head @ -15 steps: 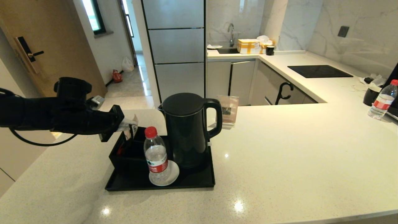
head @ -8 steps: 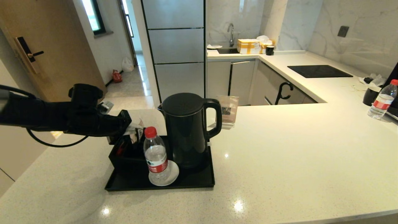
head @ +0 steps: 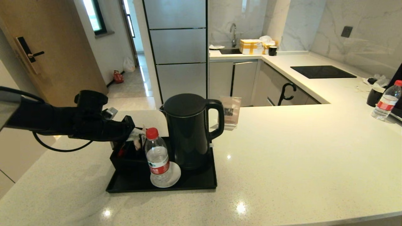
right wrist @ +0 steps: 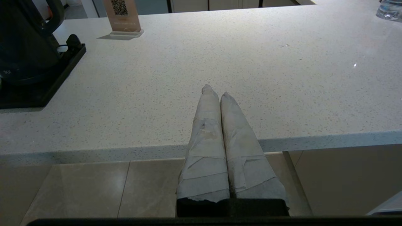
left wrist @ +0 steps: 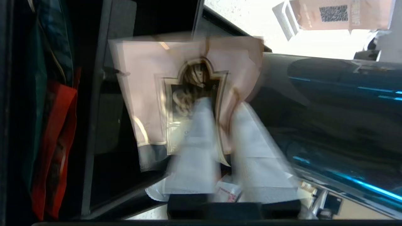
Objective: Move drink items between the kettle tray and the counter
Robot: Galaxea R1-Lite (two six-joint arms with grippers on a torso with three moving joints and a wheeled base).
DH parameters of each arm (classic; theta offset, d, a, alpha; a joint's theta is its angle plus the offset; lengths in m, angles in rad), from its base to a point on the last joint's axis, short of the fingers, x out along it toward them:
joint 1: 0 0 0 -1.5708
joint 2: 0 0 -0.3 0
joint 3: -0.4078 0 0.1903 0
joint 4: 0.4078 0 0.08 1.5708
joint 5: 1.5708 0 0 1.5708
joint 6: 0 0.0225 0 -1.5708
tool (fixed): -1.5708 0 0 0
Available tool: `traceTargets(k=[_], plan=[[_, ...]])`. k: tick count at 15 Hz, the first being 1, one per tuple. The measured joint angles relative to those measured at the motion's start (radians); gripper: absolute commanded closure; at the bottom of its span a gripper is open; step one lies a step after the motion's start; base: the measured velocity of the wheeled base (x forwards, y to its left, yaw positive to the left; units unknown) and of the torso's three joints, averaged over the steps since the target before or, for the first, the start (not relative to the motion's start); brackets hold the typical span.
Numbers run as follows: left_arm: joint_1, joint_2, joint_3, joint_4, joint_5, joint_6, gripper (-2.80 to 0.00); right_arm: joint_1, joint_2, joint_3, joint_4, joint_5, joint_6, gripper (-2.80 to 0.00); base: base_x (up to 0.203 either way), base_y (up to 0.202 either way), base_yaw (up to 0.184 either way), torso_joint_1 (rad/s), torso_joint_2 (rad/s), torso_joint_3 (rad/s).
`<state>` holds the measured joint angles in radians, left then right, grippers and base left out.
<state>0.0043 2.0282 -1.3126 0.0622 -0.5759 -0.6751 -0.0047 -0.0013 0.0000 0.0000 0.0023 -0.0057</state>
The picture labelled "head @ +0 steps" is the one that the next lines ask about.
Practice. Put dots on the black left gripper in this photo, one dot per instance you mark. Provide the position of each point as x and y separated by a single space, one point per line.
116 129

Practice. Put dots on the pink black tea packet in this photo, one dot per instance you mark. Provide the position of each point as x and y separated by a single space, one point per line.
138 138

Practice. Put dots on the black electric kettle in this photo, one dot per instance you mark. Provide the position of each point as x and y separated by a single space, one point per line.
188 135

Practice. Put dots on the clear water bottle red cap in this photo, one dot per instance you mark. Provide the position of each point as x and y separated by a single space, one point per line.
158 157
385 103

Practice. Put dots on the small black cup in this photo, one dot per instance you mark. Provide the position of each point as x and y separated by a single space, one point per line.
273 51

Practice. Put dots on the black compartment organizer box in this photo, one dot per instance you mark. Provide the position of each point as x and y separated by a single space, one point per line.
128 163

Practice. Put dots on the white round saucer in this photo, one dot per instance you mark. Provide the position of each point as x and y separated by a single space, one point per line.
176 174

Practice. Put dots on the red bag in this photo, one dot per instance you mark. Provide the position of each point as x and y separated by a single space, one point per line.
118 77

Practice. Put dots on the white plastic bag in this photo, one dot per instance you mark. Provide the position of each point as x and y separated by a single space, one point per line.
128 65

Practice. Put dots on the black rectangular serving tray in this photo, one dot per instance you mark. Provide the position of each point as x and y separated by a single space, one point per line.
194 182

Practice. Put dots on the grey refrigerator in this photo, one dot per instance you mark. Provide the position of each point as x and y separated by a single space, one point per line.
179 47

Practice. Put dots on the acrylic QR code sign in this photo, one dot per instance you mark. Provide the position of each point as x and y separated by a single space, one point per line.
233 110

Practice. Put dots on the brown wooden door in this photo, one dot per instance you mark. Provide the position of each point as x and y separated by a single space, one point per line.
62 56

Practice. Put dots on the white cloth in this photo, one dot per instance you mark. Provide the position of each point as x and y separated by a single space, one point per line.
216 46

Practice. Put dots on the grey kitchen base cabinet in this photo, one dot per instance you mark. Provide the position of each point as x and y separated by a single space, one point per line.
245 81

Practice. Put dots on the kitchen sink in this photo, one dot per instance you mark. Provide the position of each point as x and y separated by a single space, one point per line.
230 51

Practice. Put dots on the black framed window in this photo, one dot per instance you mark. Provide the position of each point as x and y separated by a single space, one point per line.
94 15

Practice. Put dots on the chrome faucet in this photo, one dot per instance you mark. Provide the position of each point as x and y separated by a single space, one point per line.
234 33

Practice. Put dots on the cardboard box yellow tape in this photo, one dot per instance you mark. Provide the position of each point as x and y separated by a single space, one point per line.
251 46

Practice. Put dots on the small box yellow tape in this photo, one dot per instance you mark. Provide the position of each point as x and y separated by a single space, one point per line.
266 46

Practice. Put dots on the white crumpled bag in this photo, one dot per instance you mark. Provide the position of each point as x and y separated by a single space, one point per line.
265 38

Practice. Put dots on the black induction cooktop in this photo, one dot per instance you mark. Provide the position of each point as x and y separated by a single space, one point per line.
323 72

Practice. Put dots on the black mug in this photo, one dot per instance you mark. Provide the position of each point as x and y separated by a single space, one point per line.
373 97

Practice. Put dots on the crumpled clear wrapper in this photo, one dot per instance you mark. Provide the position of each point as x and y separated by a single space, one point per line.
378 80

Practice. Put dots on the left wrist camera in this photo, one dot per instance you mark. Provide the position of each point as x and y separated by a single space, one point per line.
110 112

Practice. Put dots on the dark wall socket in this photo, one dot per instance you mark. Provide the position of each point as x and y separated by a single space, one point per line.
346 31

